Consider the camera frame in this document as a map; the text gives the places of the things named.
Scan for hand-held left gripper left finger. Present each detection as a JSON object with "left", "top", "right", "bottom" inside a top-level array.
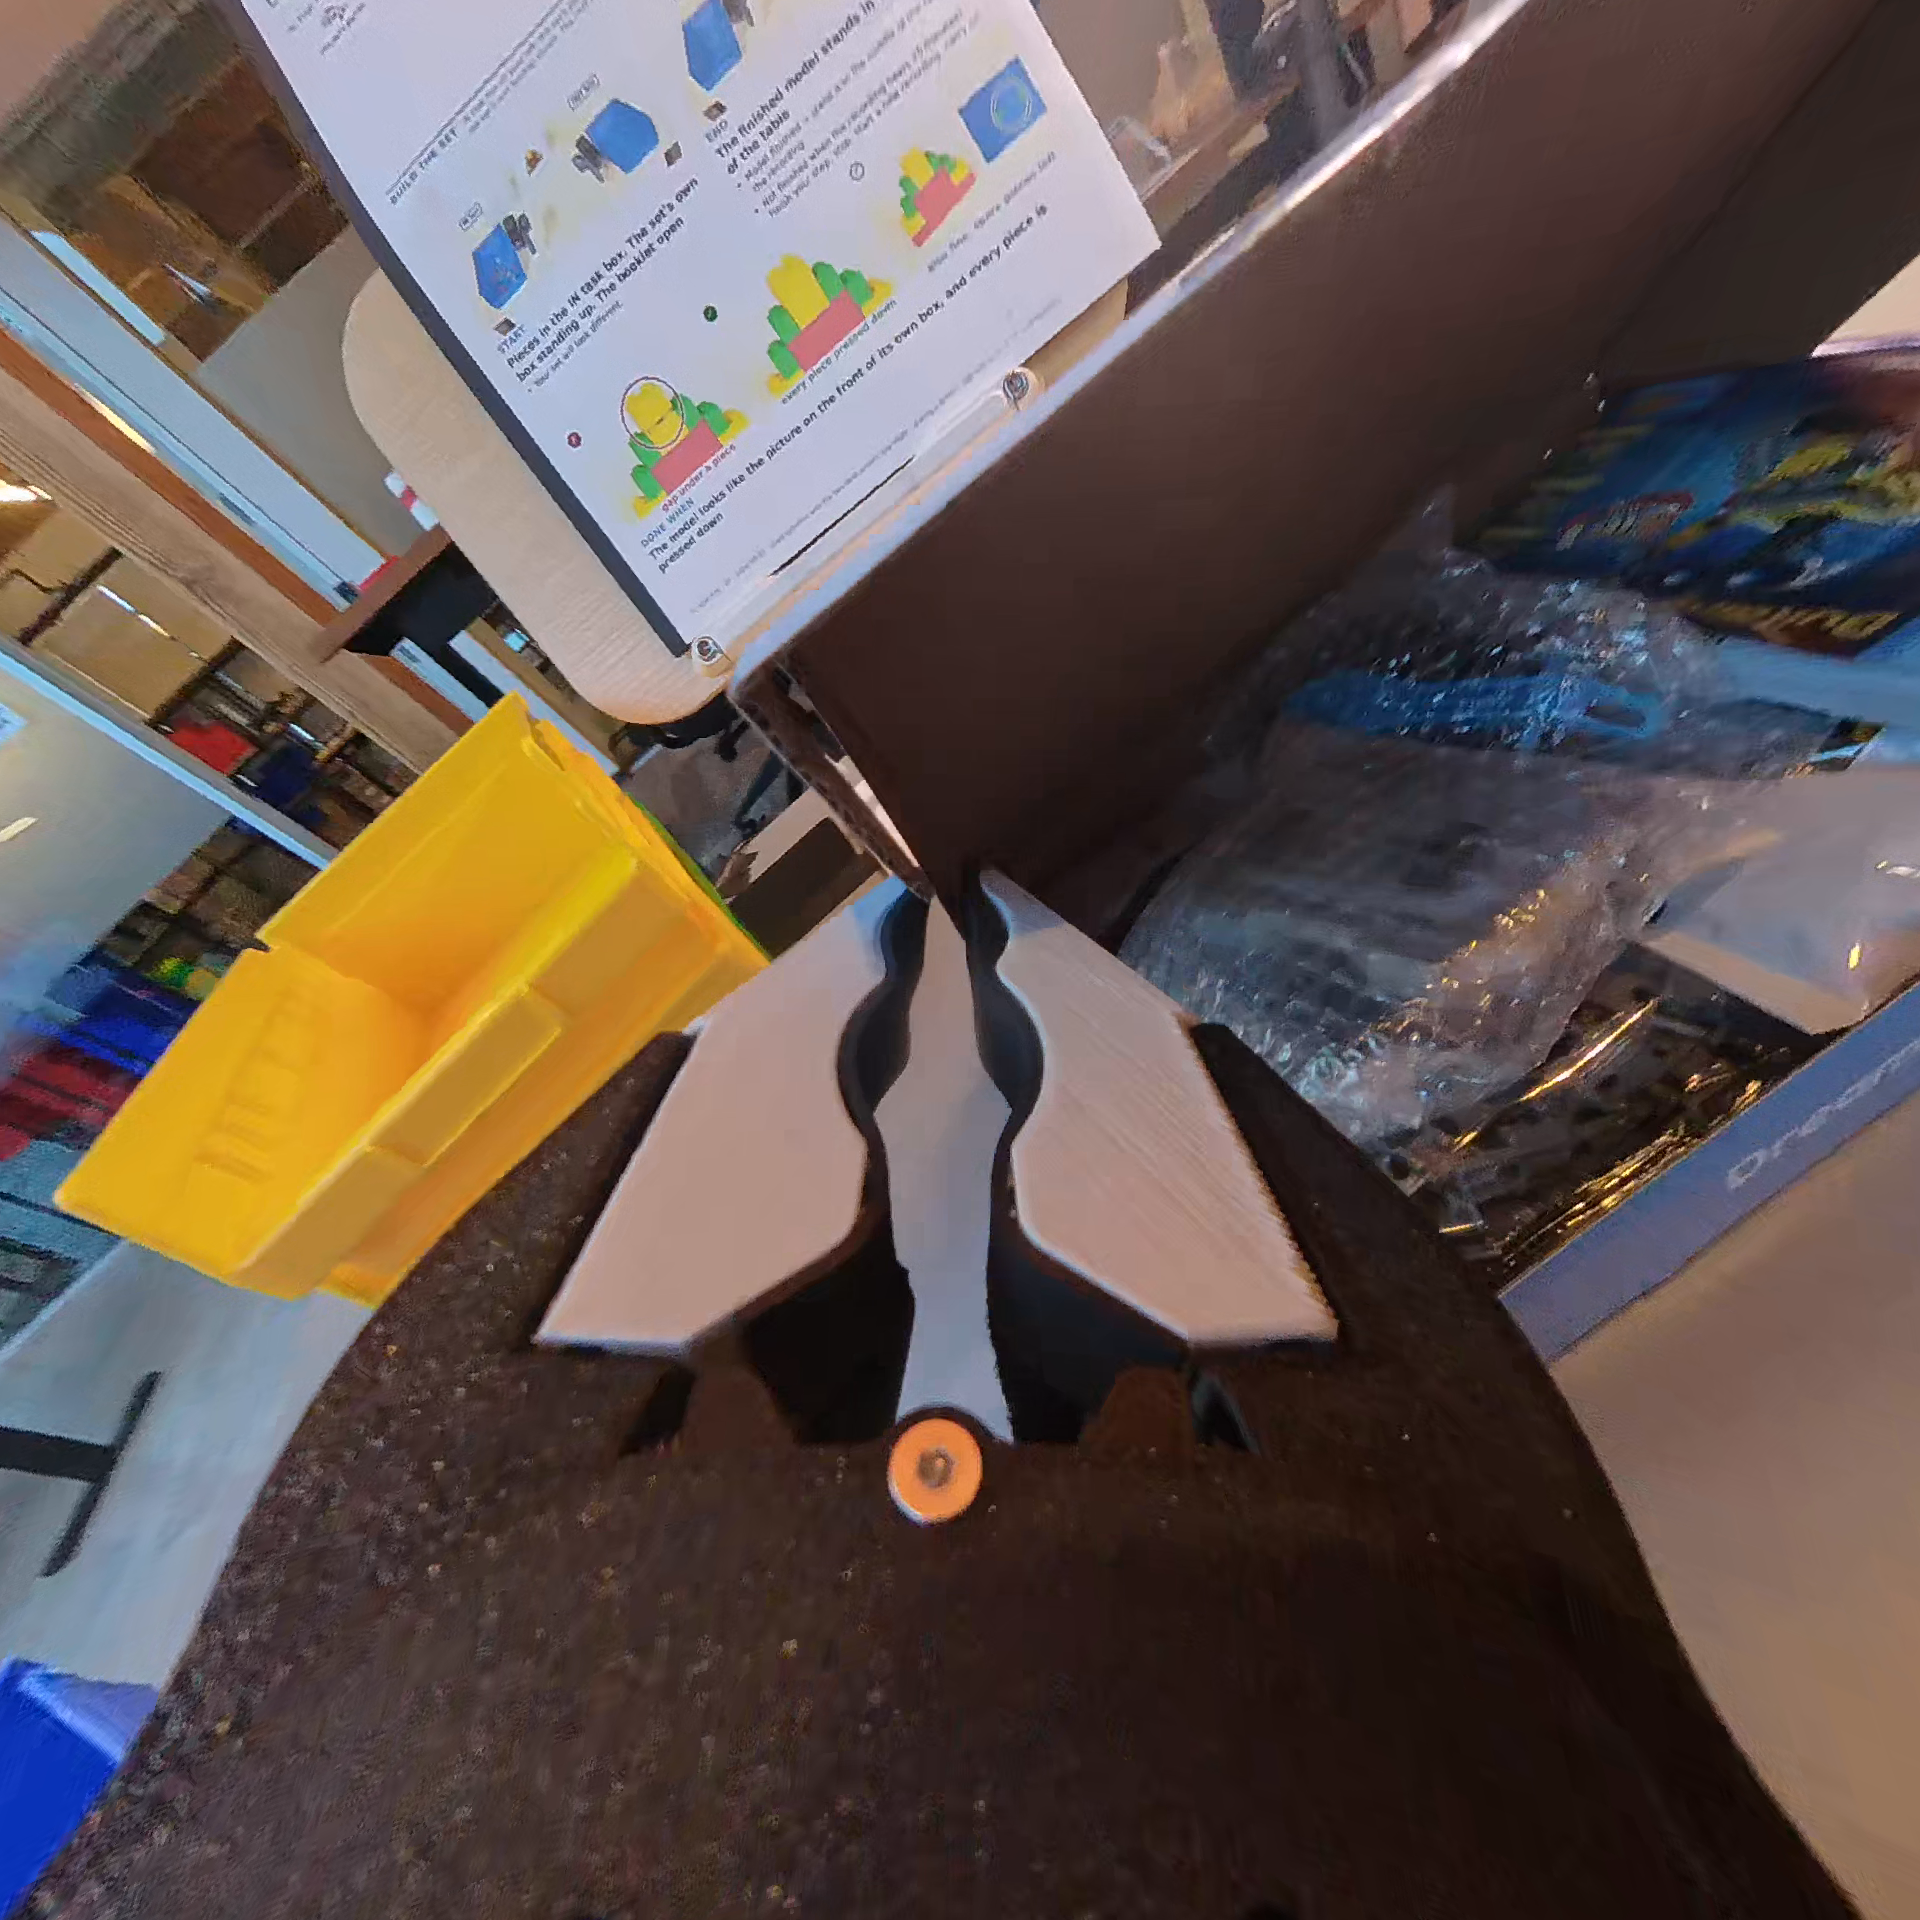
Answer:
[{"left": 535, "top": 884, "right": 932, "bottom": 1360}]

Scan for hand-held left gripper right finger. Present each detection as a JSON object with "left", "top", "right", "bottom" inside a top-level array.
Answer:
[{"left": 966, "top": 866, "right": 1338, "bottom": 1355}]

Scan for blue cardboard kit box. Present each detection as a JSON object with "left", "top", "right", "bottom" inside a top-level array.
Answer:
[{"left": 726, "top": 0, "right": 1920, "bottom": 1360}]

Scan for blue robot kit booklet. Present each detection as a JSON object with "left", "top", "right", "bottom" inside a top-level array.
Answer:
[{"left": 1477, "top": 342, "right": 1920, "bottom": 768}]

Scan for blue storage bin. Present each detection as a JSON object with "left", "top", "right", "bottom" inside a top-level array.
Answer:
[{"left": 0, "top": 1656, "right": 159, "bottom": 1920}]

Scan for grey desk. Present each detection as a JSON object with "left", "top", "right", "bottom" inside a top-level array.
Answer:
[{"left": 0, "top": 1200, "right": 1920, "bottom": 1920}]

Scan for yellow storage bin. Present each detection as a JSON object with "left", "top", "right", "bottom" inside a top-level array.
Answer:
[{"left": 52, "top": 692, "right": 774, "bottom": 1304}]

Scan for bubble wrap bag blue parts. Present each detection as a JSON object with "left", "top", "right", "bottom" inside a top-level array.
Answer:
[{"left": 1200, "top": 510, "right": 1801, "bottom": 842}]

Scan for white labelled parts bag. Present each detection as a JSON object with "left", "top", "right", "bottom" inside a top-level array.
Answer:
[{"left": 1641, "top": 779, "right": 1920, "bottom": 1037}]

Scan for white document stand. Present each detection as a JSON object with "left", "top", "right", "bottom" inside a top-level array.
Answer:
[{"left": 210, "top": 0, "right": 1164, "bottom": 730}]

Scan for printed instruction sheet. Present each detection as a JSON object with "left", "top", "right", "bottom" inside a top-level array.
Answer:
[{"left": 240, "top": 0, "right": 1164, "bottom": 654}]

